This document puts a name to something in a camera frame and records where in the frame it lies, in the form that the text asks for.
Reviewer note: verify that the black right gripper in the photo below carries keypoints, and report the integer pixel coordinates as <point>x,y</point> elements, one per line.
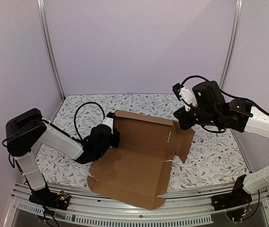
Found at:
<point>181,117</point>

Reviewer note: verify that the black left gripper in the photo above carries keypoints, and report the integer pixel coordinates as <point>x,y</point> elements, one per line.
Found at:
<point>116,144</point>

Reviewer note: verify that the brown cardboard box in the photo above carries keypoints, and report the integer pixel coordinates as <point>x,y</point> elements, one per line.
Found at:
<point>138,171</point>

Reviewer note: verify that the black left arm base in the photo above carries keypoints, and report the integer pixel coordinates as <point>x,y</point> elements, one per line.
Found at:
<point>57,200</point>

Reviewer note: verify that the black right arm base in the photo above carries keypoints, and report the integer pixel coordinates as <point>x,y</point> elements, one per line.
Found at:
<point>237,197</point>

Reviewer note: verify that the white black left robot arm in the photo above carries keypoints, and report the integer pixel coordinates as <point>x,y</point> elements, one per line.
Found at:
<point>29,128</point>

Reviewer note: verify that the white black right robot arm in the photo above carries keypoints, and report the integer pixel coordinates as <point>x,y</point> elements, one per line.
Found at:
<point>206,106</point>

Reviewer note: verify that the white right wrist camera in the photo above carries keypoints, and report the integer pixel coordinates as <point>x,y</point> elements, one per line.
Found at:
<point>185,95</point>

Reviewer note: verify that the front aluminium rail frame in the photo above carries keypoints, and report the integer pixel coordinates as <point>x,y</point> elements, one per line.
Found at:
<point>182,208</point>

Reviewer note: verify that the right rear aluminium frame post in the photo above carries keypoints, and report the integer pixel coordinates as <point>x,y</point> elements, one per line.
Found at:
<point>232,42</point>

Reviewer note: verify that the aluminium frame post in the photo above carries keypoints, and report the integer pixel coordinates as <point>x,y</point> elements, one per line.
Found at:
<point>49,49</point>
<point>232,42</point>

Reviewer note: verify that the left rear aluminium frame post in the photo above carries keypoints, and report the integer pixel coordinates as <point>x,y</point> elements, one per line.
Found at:
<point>49,49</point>

